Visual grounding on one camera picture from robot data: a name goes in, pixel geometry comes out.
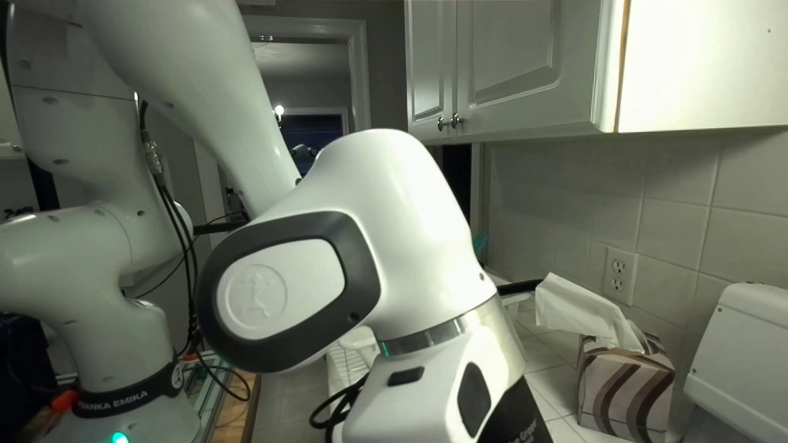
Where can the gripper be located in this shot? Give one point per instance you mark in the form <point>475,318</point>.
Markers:
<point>520,421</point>

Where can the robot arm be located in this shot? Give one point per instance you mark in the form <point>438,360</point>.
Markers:
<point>381,203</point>

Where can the striped tissue box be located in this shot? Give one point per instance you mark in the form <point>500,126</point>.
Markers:
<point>622,381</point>

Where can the white dish rack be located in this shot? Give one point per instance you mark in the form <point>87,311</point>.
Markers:
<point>351,363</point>

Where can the white appliance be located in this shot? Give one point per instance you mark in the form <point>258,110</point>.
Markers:
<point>745,357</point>

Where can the metal cabinet door knob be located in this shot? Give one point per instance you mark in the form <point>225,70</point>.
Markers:
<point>441,123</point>
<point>455,120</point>

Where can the dark window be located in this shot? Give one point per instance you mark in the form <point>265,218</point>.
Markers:
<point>314,132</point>

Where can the wide white cabinet door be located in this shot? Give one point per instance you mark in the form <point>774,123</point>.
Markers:
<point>523,55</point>

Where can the narrow white cabinet door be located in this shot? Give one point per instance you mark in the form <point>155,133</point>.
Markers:
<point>428,61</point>

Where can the white wall socket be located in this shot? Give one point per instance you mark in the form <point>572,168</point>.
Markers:
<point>619,275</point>

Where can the white door frame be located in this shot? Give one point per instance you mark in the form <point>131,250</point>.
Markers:
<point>359,74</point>

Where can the white wall cabinet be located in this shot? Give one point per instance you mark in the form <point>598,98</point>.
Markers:
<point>677,61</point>

